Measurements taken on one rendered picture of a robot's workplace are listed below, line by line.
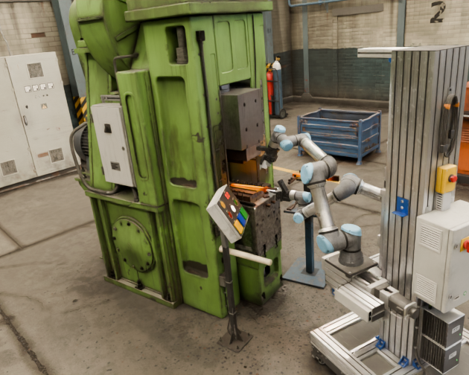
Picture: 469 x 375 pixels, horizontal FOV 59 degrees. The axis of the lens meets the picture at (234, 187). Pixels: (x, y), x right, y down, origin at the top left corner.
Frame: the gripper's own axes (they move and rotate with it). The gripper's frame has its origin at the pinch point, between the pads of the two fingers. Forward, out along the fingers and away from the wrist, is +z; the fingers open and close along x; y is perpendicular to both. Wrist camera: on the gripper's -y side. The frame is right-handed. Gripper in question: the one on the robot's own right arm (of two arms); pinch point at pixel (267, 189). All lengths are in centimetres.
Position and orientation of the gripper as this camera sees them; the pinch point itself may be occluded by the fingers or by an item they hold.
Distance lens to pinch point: 324.6
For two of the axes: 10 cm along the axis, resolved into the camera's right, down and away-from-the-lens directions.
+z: -8.1, -1.2, 5.7
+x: 5.8, -3.4, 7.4
